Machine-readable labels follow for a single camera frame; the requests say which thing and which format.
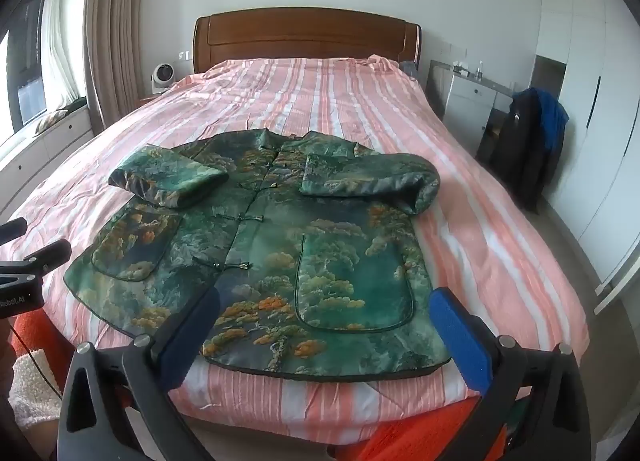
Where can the orange fleece clothing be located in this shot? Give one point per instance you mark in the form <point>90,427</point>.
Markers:
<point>415,431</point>

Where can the white wardrobe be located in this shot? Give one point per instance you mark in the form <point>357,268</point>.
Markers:
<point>595,116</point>

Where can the grey pillow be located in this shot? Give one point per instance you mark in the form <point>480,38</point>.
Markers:
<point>410,68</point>

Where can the white window seat cabinet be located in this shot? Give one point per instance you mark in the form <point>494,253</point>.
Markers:
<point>50,141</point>

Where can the green patterned padded jacket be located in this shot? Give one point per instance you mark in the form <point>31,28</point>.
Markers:
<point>280,251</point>

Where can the white round fan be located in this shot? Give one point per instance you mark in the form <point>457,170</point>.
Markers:
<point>161,77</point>

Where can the black jacket on chair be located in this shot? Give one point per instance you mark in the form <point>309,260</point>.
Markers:
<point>520,151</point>

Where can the wooden nightstand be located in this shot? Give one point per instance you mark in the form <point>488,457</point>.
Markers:
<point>146,101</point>

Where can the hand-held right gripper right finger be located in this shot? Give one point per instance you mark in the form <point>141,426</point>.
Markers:
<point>462,336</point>

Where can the blue cloth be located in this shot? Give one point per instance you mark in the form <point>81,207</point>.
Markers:
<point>552,116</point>

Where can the beige curtain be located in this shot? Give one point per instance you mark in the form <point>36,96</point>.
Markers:
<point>110,31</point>

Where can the white sheer curtain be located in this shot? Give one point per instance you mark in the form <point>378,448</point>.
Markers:
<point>62,41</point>

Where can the white dressing table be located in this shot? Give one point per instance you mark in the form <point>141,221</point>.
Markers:
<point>470,101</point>

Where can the person's left forearm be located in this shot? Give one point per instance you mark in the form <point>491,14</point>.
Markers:
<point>32,391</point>

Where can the pink striped bed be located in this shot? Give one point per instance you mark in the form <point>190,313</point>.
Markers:
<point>475,241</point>

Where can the patterned cushion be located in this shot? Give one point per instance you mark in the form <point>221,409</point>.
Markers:
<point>50,120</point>

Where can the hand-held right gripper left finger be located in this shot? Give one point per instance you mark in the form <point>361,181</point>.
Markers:
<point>192,336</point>

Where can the wooden bed headboard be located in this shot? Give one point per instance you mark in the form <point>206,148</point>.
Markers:
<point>300,36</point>

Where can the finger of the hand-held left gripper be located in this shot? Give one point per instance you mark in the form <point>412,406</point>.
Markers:
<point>50,256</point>
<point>12,230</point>

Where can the grey leaning panel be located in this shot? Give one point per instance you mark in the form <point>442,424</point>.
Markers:
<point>436,88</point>

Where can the window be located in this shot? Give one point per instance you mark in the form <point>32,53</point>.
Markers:
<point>25,66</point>

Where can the small bottle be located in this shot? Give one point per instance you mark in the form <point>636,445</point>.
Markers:
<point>478,72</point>

